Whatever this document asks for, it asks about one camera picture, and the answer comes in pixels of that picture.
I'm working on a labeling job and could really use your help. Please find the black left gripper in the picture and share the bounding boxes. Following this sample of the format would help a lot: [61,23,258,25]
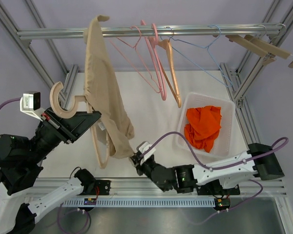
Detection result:
[26,104,102,164]

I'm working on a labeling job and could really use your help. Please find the beige hanger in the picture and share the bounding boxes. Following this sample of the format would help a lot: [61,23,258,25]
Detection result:
[49,82,109,169]

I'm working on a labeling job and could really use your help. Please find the beige garment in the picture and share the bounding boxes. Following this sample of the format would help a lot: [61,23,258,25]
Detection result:
[83,15,134,159]

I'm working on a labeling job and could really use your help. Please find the orange t shirt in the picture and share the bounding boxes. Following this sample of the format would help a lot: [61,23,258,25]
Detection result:
[184,106,222,153]

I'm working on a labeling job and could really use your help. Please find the thick pink plastic hanger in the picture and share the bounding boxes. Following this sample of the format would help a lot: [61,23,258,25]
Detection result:
[145,23,167,101]

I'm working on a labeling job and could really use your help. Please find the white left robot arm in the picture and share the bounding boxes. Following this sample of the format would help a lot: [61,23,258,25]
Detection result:
[0,108,101,234]

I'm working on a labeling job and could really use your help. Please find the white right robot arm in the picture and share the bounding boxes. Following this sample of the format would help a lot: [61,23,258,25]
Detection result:
[130,143,284,195]

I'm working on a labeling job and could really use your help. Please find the wooden hanger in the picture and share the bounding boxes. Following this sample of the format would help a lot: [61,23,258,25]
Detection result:
[158,39,182,108]

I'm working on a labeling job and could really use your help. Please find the white plastic basket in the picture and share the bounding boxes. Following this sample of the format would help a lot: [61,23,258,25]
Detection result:
[177,92,235,160]

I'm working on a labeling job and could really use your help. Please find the wooden hangers at right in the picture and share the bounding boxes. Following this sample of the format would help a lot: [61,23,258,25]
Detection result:
[226,35,293,68]

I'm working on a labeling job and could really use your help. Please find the aluminium hanging rod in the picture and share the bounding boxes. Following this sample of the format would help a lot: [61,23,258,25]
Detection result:
[17,23,286,40]

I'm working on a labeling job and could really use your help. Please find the aluminium front rail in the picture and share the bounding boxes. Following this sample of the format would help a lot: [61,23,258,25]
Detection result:
[26,177,288,197]

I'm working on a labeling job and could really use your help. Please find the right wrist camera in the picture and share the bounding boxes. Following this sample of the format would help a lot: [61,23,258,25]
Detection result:
[137,141,156,165]

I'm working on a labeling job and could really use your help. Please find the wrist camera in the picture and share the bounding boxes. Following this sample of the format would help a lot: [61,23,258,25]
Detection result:
[20,91,44,121]
[137,141,156,165]

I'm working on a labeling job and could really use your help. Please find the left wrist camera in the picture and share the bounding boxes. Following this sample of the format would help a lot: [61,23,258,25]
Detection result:
[20,91,44,121]

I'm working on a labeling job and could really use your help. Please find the white slotted cable duct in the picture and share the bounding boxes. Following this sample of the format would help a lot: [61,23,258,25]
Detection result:
[63,198,215,208]

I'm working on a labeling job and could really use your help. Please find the thin pink wire hanger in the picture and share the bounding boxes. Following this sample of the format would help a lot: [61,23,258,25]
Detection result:
[109,25,162,94]

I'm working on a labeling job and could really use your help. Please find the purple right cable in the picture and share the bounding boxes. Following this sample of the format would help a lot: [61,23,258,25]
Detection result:
[139,131,289,225]

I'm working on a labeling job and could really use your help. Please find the blue wire hanger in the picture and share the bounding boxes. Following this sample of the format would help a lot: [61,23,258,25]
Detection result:
[161,24,234,88]

